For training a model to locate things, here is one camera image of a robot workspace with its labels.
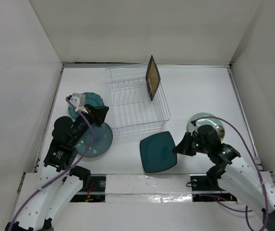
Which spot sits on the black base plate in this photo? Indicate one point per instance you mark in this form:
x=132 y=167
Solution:
x=98 y=184
x=204 y=190

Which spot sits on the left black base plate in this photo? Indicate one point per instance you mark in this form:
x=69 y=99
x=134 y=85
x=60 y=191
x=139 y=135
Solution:
x=98 y=184

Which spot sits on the black square plate yellow centre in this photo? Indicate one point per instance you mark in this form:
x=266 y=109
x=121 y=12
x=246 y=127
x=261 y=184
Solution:
x=153 y=78

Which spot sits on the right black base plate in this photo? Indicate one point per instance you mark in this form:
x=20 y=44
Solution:
x=204 y=190

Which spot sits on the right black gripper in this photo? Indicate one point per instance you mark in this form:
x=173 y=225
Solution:
x=183 y=147

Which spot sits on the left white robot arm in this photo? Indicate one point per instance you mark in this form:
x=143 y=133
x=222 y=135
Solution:
x=61 y=176

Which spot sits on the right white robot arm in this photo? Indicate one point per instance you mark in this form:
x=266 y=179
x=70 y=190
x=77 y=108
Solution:
x=231 y=172

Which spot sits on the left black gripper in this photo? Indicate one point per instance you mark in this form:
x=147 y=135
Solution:
x=97 y=114

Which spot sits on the dark teal square plate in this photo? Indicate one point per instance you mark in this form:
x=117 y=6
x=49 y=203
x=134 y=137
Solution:
x=156 y=152

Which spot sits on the teal round speckled plate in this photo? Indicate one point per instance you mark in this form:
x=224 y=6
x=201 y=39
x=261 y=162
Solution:
x=103 y=137

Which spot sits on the metal rail bar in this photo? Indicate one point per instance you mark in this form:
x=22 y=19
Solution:
x=155 y=191

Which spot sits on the clear wire dish rack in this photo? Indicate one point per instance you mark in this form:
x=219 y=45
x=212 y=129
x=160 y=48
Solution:
x=131 y=108

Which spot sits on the light green flower plate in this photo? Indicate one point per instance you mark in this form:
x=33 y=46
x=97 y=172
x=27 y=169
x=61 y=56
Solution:
x=206 y=119

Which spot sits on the teal scalloped glass plate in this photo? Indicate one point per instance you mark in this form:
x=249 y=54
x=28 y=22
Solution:
x=91 y=98

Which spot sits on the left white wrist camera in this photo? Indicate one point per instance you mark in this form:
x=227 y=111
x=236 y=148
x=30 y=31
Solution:
x=76 y=100

